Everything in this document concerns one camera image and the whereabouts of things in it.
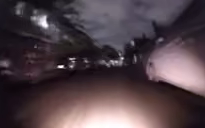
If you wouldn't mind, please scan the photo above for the dark asphalt road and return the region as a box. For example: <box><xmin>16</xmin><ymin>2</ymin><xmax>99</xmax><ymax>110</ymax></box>
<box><xmin>0</xmin><ymin>65</ymin><xmax>205</xmax><ymax>128</ymax></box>

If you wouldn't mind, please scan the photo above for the pale vehicle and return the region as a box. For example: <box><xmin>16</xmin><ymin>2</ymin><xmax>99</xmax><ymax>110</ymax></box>
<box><xmin>145</xmin><ymin>34</ymin><xmax>205</xmax><ymax>100</ymax></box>

